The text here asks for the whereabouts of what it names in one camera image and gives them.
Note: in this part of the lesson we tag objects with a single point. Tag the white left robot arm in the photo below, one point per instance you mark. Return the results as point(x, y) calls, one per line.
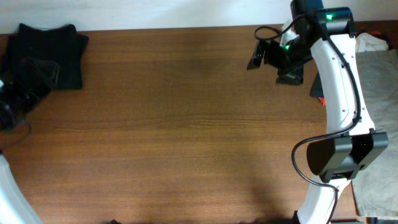
point(15, 208)

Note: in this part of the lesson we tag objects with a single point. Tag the black garment in pile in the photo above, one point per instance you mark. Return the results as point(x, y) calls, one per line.
point(316, 89)

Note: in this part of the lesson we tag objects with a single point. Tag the black trousers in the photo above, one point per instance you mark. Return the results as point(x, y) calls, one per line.
point(63, 46)

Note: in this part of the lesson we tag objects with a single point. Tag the red garment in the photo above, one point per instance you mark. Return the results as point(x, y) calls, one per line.
point(322, 101)

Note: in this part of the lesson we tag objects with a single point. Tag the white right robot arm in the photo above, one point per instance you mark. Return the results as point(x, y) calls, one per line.
point(351, 142)

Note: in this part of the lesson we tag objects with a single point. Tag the grey folded trousers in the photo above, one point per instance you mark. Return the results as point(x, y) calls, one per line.
point(375, 188)

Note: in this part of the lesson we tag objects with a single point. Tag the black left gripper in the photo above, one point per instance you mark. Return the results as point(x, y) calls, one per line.
point(34, 70)

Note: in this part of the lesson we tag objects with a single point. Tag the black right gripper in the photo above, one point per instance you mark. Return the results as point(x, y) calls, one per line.
point(292, 76)

